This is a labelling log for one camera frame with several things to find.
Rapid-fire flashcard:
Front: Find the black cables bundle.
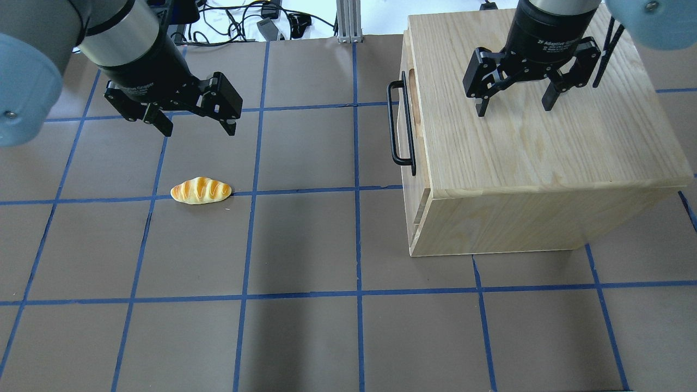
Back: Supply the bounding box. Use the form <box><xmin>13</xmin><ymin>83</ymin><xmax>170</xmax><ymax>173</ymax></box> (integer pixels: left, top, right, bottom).
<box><xmin>169</xmin><ymin>0</ymin><xmax>338</xmax><ymax>47</ymax></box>

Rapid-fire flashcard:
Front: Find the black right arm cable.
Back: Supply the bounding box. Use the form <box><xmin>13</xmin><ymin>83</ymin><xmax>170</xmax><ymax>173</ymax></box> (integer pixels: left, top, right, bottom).
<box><xmin>592</xmin><ymin>16</ymin><xmax>626</xmax><ymax>89</ymax></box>

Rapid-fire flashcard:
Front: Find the wooden drawer cabinet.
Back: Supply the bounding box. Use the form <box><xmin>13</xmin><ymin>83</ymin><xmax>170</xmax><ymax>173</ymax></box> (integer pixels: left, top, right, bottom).
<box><xmin>401</xmin><ymin>8</ymin><xmax>694</xmax><ymax>256</ymax></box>

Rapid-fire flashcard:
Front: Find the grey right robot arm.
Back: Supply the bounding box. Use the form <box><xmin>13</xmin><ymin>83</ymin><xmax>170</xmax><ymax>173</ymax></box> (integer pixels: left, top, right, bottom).
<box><xmin>463</xmin><ymin>1</ymin><xmax>695</xmax><ymax>117</ymax></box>

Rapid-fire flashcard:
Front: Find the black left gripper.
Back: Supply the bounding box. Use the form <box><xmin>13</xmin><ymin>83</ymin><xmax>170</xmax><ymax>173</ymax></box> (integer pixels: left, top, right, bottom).
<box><xmin>82</xmin><ymin>1</ymin><xmax>242</xmax><ymax>137</ymax></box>

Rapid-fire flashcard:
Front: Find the black drawer handle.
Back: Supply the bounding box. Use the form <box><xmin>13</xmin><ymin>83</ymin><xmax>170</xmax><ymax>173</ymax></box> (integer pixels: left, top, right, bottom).
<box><xmin>386</xmin><ymin>70</ymin><xmax>417</xmax><ymax>177</ymax></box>

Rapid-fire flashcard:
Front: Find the black power adapter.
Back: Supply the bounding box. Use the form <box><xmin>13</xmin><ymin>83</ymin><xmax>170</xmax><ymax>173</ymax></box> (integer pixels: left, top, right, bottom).
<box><xmin>256</xmin><ymin>18</ymin><xmax>286</xmax><ymax>41</ymax></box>

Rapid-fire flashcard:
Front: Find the toy bread loaf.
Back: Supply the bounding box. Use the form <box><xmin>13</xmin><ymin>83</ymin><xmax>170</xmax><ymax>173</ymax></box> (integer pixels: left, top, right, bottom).
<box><xmin>170</xmin><ymin>176</ymin><xmax>233</xmax><ymax>205</ymax></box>

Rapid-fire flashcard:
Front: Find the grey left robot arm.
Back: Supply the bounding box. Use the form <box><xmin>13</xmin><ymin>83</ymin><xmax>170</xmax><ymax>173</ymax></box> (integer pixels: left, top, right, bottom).
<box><xmin>1</xmin><ymin>1</ymin><xmax>242</xmax><ymax>147</ymax></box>

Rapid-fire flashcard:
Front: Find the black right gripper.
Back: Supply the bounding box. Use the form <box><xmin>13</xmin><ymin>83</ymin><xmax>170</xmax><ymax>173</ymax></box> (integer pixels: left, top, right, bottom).
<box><xmin>462</xmin><ymin>1</ymin><xmax>602</xmax><ymax>117</ymax></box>

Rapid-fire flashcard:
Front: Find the aluminium frame post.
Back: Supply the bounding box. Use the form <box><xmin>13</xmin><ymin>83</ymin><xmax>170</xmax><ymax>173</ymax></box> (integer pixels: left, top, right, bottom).
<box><xmin>336</xmin><ymin>0</ymin><xmax>364</xmax><ymax>43</ymax></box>

